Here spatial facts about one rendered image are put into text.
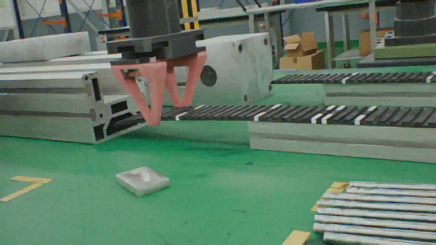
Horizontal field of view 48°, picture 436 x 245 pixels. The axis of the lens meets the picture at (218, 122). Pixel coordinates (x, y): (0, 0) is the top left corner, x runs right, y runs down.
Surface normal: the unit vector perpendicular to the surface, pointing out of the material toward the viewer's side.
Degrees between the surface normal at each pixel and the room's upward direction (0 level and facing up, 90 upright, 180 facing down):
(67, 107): 90
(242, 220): 0
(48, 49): 90
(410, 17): 94
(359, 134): 90
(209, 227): 0
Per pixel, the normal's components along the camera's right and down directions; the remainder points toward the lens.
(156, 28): 0.22, 0.20
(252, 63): 0.82, 0.04
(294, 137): -0.56, 0.25
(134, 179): -0.12, -0.97
